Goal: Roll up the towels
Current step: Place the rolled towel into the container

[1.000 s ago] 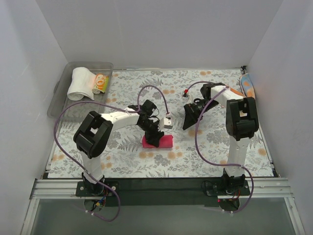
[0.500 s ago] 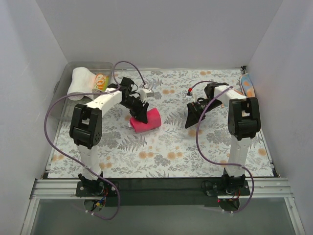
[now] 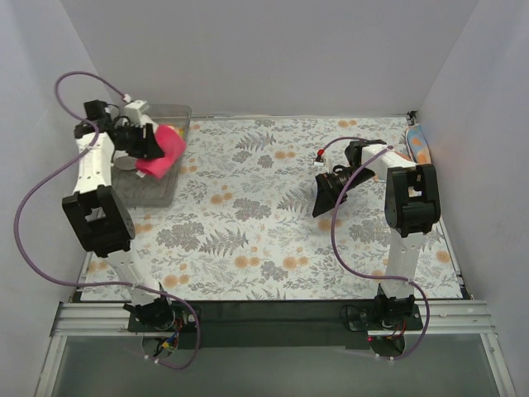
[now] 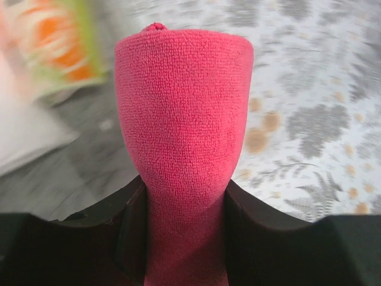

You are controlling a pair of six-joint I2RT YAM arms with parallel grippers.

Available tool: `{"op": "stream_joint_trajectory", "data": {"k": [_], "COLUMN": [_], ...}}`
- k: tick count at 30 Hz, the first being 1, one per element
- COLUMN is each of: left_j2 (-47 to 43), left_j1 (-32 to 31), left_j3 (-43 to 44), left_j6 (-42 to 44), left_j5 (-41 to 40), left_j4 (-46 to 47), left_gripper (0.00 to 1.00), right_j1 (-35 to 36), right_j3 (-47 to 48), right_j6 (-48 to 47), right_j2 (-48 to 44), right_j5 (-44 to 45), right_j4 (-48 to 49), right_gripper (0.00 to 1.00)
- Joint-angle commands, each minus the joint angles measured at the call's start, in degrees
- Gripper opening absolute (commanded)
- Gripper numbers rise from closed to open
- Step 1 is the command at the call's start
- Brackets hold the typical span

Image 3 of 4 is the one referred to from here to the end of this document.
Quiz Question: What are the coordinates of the red microfiber towel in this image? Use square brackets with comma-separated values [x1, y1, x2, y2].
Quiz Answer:
[136, 124, 186, 179]

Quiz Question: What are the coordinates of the orange blue patterned towel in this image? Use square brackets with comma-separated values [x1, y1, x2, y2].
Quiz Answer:
[362, 124, 432, 180]

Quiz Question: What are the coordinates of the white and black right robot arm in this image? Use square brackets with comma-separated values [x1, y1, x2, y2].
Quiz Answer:
[312, 138, 441, 334]

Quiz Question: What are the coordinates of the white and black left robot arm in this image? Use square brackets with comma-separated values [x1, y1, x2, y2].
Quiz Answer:
[62, 100, 176, 331]

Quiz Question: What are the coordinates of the white rolled towel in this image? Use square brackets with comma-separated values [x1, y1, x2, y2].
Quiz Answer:
[112, 150, 137, 170]

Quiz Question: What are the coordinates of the orange patterned rolled towel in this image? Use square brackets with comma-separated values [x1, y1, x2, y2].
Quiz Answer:
[172, 125, 186, 139]

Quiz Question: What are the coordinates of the clear grey plastic tray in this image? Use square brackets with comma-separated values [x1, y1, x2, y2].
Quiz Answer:
[79, 103, 193, 208]

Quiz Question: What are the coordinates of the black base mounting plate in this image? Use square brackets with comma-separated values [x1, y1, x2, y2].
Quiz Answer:
[127, 300, 423, 351]

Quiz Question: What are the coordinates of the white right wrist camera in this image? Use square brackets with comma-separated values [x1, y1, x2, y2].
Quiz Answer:
[313, 150, 333, 173]

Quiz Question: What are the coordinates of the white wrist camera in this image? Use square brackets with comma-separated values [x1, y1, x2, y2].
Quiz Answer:
[313, 150, 333, 173]
[123, 99, 153, 127]

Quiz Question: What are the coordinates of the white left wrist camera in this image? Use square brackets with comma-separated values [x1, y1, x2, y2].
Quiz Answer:
[123, 99, 153, 127]

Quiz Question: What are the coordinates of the aluminium frame rail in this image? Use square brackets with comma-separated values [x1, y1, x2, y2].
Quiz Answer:
[53, 299, 496, 336]

